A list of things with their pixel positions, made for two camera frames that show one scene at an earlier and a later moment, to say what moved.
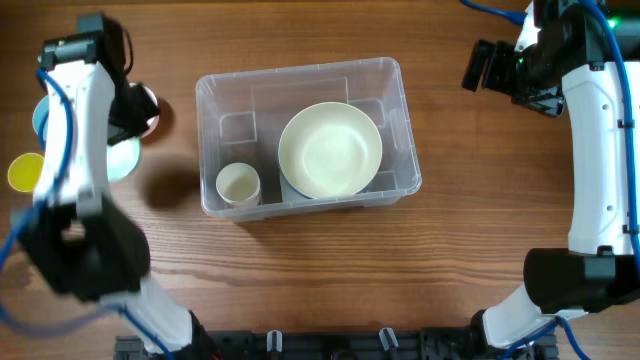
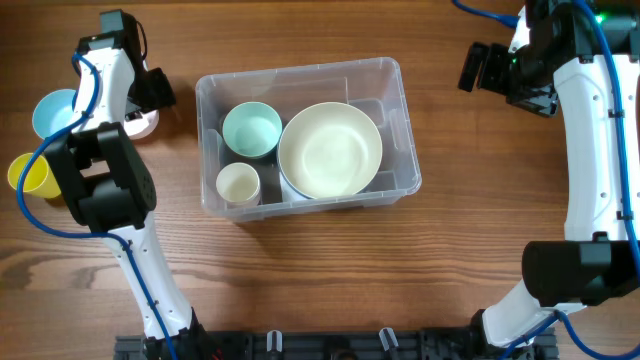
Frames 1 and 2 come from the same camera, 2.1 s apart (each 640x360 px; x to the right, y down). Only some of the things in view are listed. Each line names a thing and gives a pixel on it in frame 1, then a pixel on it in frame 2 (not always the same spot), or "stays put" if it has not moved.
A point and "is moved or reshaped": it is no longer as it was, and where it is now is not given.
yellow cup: (24, 170) stays put
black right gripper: (498, 66) stays put
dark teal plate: (288, 193) is moved or reshaped
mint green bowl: (121, 158) is moved or reshaped
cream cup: (238, 183) stays put
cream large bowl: (330, 150) stays put
